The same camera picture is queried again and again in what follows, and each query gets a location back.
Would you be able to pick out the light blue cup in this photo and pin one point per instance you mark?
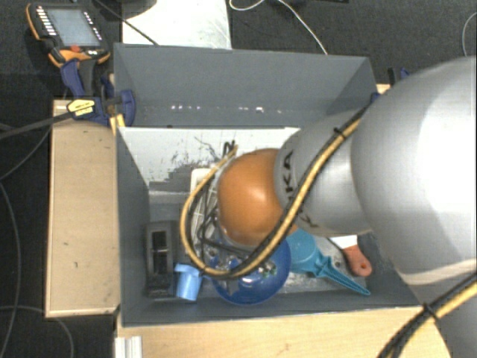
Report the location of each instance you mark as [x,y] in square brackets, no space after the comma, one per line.
[188,283]

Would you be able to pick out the blue bowl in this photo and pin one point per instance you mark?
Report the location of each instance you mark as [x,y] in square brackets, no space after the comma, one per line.
[261,289]

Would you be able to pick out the pale wood board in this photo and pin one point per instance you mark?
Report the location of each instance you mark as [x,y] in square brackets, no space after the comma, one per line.
[82,215]

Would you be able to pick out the grey metal bin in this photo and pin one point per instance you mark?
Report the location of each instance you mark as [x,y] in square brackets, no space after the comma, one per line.
[231,84]

